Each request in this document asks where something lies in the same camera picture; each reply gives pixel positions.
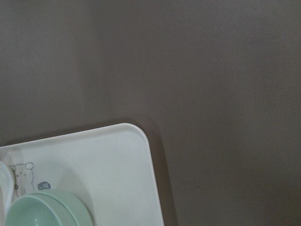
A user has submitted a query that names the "white ceramic spoon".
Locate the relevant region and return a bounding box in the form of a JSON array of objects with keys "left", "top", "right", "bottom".
[{"left": 0, "top": 162, "right": 15, "bottom": 216}]

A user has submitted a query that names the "green bowl on tray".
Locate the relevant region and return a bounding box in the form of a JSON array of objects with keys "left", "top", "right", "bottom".
[{"left": 29, "top": 189, "right": 93, "bottom": 226}]

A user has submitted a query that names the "cream rectangular tray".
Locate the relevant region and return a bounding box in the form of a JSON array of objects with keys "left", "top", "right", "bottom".
[{"left": 0, "top": 123, "right": 164, "bottom": 226}]

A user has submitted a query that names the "green bowl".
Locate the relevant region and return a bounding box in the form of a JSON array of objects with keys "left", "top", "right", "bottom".
[
  {"left": 29, "top": 189, "right": 93, "bottom": 226},
  {"left": 4, "top": 194, "right": 76, "bottom": 226}
]

